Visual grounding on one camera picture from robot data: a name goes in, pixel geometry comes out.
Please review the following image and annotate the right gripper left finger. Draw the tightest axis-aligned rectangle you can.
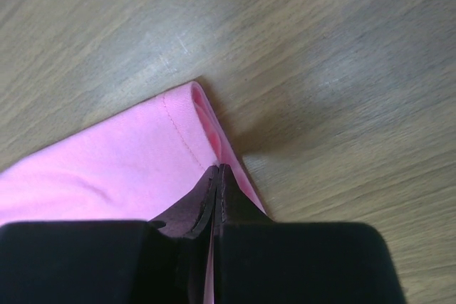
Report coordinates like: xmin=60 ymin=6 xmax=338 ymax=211
xmin=1 ymin=167 xmax=218 ymax=303

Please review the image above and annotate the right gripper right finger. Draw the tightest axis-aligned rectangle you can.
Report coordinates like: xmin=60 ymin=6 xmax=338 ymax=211
xmin=214 ymin=164 xmax=405 ymax=303

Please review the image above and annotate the pink t shirt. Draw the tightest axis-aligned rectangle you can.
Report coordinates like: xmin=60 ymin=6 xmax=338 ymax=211
xmin=0 ymin=81 xmax=274 ymax=304

